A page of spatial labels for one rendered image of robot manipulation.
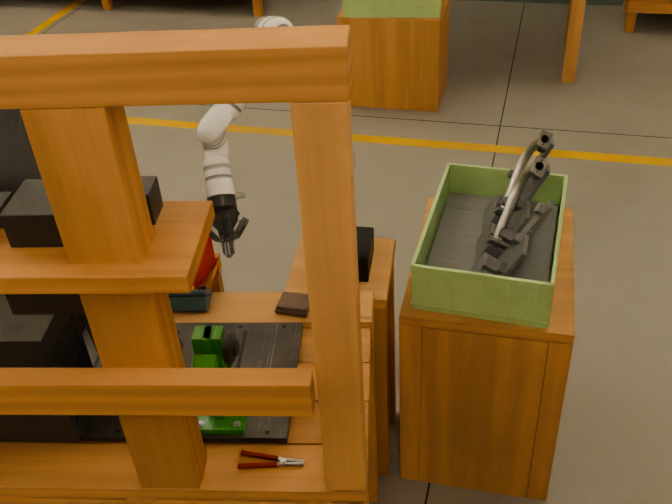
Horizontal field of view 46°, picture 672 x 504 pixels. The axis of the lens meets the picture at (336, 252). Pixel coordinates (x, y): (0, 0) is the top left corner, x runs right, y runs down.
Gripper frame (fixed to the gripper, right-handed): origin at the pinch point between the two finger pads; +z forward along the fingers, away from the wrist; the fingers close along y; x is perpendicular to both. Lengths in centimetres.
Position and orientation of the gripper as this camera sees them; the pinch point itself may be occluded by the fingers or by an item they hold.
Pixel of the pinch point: (228, 250)
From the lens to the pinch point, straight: 205.2
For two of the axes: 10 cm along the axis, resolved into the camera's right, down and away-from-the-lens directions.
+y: 9.7, -1.7, -1.9
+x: 2.0, 0.8, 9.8
